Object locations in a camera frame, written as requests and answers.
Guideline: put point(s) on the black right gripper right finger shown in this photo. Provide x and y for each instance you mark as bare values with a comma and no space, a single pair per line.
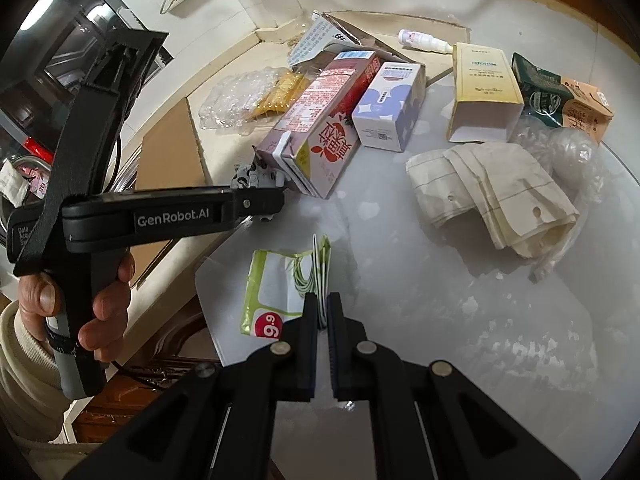
430,421

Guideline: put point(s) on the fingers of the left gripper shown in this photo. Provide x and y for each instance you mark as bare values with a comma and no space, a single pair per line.
257,174

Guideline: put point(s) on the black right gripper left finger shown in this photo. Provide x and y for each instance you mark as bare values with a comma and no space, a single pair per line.
215,423

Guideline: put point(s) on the green white snack wrapper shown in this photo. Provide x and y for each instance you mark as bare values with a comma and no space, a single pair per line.
277,285

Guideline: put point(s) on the small white dropper bottle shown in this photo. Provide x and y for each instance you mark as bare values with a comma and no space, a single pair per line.
423,42

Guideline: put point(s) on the cream sweater left forearm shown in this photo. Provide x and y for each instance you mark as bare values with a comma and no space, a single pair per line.
32,407

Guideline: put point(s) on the person's left hand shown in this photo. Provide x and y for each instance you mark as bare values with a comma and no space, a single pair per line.
105,318

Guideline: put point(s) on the clear plastic blister tray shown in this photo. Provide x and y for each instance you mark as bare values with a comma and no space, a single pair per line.
233,101

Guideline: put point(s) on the red apple milk carton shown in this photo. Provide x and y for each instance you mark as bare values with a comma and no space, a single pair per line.
315,139

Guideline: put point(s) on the brown cardboard sheet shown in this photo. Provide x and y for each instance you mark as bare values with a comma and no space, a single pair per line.
175,154

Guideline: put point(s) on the yellow sauce packet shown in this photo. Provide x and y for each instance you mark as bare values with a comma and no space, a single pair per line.
287,90

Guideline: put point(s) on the white purple small box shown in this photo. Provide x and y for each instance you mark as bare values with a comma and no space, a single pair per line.
387,112

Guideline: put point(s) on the printed paper leaflet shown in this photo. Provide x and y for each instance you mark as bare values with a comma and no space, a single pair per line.
320,34

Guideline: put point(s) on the flat cardboard box under cartons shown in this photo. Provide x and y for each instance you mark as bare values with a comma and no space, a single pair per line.
379,30

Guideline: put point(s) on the cream yellow open box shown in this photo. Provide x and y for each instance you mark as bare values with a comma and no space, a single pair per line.
488,100

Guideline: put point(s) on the folded beige cloth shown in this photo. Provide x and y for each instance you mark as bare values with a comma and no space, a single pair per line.
520,204

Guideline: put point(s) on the clear crumpled plastic bag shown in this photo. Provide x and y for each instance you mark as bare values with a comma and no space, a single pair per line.
573,160

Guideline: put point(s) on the green orange paper carton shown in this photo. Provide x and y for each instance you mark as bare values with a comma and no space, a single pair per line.
561,102

